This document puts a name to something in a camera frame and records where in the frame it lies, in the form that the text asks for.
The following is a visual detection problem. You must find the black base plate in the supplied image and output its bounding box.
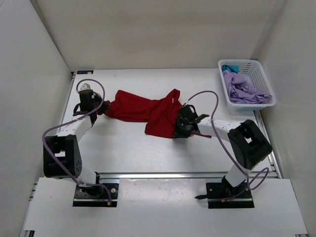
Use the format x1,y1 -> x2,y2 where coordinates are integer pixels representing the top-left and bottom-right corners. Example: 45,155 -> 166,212
73,179 -> 119,207
206,182 -> 255,209

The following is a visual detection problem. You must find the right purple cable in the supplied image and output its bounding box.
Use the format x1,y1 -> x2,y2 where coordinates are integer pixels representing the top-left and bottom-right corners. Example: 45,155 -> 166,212
185,90 -> 270,191

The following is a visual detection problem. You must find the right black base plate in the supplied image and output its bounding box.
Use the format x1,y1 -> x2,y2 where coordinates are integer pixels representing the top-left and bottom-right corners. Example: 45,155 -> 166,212
206,182 -> 255,209

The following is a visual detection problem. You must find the small table label sticker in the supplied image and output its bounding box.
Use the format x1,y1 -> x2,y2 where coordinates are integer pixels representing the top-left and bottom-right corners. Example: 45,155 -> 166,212
77,70 -> 94,75

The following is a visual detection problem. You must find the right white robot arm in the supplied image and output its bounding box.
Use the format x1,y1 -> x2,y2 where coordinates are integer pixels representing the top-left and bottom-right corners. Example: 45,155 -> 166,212
173,105 -> 272,200

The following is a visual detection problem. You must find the aluminium rail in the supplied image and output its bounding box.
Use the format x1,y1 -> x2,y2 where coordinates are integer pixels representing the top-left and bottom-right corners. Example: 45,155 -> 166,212
44,171 -> 282,181

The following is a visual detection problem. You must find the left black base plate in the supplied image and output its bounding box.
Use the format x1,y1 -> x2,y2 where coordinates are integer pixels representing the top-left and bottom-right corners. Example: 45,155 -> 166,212
73,179 -> 119,207

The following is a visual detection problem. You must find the purple cable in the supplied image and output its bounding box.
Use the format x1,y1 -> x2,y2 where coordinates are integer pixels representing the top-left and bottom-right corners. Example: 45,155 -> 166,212
42,78 -> 107,186
185,90 -> 270,191

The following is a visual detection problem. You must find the teal t shirt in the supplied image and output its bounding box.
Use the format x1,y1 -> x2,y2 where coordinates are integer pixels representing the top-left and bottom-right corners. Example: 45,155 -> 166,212
221,64 -> 239,74

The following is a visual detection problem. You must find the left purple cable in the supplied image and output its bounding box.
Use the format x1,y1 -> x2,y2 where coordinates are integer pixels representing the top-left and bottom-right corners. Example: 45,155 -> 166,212
42,78 -> 107,186

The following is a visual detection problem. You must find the white plastic basket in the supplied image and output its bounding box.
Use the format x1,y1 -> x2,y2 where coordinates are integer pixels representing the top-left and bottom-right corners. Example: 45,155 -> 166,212
218,59 -> 276,111

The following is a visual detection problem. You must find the purple t shirt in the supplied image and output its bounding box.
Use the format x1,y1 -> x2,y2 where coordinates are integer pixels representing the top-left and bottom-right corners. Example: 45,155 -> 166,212
223,70 -> 272,104

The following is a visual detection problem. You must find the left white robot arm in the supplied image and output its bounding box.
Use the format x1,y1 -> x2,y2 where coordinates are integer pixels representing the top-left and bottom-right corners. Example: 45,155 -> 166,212
42,88 -> 110,198

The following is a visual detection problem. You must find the red t shirt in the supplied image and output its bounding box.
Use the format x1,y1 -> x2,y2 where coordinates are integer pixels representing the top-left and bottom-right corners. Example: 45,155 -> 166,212
104,88 -> 212,139

